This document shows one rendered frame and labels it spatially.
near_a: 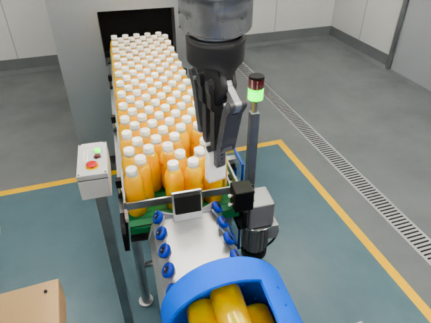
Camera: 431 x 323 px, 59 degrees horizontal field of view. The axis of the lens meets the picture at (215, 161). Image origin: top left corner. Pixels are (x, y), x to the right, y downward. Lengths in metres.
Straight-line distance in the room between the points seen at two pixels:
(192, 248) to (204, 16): 0.91
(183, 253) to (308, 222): 1.60
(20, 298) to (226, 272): 0.50
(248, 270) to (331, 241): 1.86
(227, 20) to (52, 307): 0.77
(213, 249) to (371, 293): 1.37
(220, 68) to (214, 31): 0.05
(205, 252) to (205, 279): 0.44
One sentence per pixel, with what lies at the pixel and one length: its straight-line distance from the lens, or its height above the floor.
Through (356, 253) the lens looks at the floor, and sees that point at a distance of 2.61.
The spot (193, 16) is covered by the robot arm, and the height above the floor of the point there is 1.74.
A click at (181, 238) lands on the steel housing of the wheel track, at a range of 1.28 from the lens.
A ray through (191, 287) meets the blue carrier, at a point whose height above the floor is 1.21.
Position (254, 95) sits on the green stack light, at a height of 1.19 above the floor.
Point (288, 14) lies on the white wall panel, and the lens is 5.99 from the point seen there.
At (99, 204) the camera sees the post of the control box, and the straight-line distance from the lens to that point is 1.49.
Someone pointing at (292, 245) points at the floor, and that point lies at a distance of 2.55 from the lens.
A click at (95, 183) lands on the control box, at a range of 1.33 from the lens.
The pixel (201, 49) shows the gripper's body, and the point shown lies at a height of 1.70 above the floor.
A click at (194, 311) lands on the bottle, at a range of 0.87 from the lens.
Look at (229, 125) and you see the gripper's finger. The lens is 0.51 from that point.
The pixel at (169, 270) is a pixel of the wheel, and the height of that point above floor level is 0.98.
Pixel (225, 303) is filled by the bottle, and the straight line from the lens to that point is 0.82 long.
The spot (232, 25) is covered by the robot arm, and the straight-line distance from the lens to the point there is 0.46.
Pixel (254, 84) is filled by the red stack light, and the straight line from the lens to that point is 1.53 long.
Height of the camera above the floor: 1.86
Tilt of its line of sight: 35 degrees down
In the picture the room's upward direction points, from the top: straight up
